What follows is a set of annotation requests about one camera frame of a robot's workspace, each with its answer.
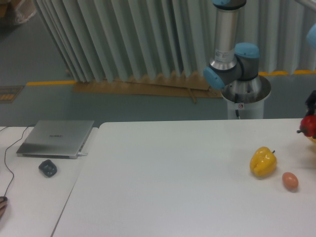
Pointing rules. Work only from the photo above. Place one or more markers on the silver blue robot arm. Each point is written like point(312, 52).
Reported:
point(225, 49)

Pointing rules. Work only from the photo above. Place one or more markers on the pale green folding curtain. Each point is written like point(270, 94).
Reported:
point(119, 39)

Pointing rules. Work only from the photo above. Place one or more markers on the red bell pepper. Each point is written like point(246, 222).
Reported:
point(308, 126)

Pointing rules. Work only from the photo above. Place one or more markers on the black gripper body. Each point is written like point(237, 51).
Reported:
point(311, 104)

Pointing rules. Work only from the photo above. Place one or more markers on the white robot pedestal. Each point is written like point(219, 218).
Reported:
point(240, 110)

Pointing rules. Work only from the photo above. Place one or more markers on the silver closed laptop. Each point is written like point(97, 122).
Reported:
point(56, 139)

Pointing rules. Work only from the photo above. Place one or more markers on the yellow bell pepper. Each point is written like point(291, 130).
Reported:
point(263, 162)

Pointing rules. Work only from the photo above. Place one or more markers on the brown cardboard sheet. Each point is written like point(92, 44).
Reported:
point(193, 86)

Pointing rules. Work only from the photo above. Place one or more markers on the person's hand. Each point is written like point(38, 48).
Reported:
point(3, 205)

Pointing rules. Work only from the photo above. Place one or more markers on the black small tray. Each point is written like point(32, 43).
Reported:
point(48, 168)

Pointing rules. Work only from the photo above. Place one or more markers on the brown egg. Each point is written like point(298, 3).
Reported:
point(290, 181)

